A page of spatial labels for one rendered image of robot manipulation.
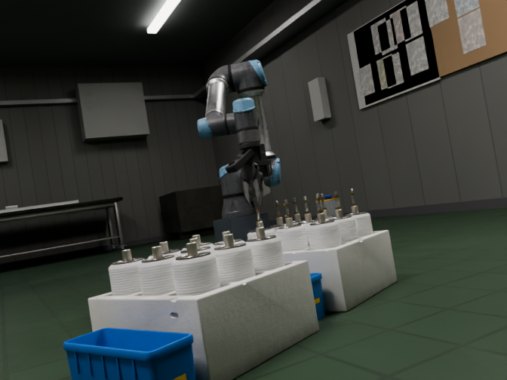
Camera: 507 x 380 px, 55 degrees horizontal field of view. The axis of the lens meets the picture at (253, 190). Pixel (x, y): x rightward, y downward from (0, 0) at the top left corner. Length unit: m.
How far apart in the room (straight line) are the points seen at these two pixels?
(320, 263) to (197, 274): 0.52
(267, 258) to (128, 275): 0.33
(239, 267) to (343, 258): 0.42
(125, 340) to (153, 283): 0.13
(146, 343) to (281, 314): 0.31
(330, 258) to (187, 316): 0.56
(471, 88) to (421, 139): 0.67
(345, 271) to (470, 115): 3.18
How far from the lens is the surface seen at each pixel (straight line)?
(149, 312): 1.07
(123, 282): 1.19
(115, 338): 1.15
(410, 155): 4.89
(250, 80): 2.04
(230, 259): 1.09
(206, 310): 0.97
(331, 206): 1.89
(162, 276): 1.09
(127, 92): 8.11
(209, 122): 1.74
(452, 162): 4.59
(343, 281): 1.41
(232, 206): 2.02
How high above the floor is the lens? 0.34
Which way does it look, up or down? 2 degrees up
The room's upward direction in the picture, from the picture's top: 9 degrees counter-clockwise
